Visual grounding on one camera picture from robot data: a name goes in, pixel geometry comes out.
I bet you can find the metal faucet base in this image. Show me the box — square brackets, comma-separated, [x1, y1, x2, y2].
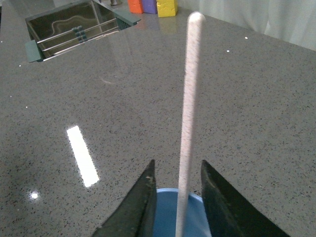
[110, 0, 122, 7]

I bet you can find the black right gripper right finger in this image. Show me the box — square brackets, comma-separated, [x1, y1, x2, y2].
[201, 160, 288, 237]

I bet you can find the white chopstick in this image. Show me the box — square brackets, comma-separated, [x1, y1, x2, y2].
[175, 11, 205, 237]

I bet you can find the sink drying rack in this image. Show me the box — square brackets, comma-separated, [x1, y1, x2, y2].
[25, 11, 140, 62]

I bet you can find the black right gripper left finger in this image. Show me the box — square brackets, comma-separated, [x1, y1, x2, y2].
[92, 160, 157, 237]

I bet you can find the blue cup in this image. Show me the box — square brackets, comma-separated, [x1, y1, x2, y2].
[153, 188, 211, 237]

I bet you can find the orange block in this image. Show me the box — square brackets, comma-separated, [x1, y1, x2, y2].
[127, 0, 144, 14]

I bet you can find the purple block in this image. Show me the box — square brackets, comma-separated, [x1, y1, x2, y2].
[142, 0, 158, 14]

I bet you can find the yellow block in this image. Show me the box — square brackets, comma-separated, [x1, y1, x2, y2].
[157, 0, 178, 18]

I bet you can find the steel sink basin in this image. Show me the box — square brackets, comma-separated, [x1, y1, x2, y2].
[25, 0, 141, 63]

